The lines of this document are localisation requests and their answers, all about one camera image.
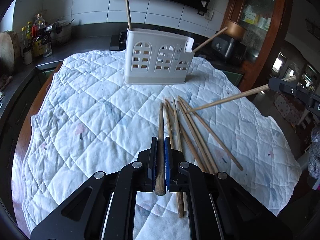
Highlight dark-ended wooden chopstick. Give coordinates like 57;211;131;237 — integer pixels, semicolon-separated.
155;103;165;196

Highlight white quilted cloth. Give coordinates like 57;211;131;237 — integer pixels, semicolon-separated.
22;50;302;234

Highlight copper coloured pot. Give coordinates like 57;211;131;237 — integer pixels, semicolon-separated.
223;20;247;41

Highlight wooden glass cabinet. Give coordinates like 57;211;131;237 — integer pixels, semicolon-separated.
224;0;292;92

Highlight white plastic utensil holder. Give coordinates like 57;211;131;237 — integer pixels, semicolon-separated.
124;28;195;85

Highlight steel pressure cooker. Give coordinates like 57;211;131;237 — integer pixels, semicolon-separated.
46;20;73;43

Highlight group of condiment bottles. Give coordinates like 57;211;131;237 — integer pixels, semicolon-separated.
21;14;53;65

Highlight round wooden cutting board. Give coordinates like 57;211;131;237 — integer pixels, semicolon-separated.
0;30;21;73

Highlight wall power socket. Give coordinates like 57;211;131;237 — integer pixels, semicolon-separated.
204;10;214;21

